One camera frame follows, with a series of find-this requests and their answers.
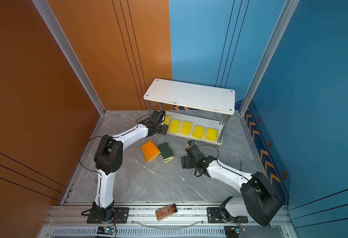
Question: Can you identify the aluminium corner post right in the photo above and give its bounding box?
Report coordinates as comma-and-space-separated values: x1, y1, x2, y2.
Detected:
239, 0, 299, 116

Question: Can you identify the middle orange scrub sponge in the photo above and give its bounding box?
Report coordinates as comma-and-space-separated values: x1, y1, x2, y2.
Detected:
141, 148, 158, 163

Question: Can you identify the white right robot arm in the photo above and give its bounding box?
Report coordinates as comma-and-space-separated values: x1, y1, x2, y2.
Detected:
181, 140, 282, 227

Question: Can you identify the yellow foam sponge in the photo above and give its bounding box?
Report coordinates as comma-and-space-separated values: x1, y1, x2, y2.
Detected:
205, 128, 218, 142
191, 125, 206, 140

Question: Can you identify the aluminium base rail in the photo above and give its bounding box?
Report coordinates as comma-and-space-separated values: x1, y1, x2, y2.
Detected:
38, 202, 298, 238

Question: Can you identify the brown spice jar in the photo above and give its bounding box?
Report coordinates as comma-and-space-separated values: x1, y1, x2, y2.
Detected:
155, 204, 178, 221

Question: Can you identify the green scouring sponge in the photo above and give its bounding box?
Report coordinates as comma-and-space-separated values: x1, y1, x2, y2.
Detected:
158, 142, 174, 160
163, 156, 174, 163

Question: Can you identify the aluminium corner post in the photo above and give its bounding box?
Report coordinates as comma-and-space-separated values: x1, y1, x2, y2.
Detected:
239, 0, 299, 116
32, 0, 106, 116

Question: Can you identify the left green circuit board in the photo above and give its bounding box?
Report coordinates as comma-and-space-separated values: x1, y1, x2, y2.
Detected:
96, 226, 117, 238

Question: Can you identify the aluminium corner post left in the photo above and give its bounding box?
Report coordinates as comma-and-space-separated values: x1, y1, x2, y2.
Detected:
32, 0, 106, 116

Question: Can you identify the green circuit board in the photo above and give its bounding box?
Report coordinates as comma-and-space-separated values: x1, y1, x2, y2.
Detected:
96, 226, 117, 238
224, 226, 246, 238

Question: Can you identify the large yellow coarse sponge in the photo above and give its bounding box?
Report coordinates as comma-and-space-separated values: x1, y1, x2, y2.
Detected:
179, 121, 193, 136

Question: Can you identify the white two-tier metal shelf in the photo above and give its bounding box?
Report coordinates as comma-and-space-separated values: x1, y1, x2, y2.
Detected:
144, 78, 235, 146

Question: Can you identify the orange scrub sponge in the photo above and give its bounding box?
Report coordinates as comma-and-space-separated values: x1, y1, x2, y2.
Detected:
141, 141, 160, 156
141, 148, 158, 163

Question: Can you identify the right green circuit board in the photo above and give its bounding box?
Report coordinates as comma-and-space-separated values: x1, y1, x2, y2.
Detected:
224, 226, 246, 238

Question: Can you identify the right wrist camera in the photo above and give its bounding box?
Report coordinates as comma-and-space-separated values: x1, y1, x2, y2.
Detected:
187, 140, 195, 146

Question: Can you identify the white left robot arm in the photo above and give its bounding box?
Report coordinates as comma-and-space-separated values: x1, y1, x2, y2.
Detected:
82, 110, 168, 224

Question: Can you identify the top orange scrub sponge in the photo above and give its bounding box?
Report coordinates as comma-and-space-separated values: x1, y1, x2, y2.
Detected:
141, 141, 160, 156

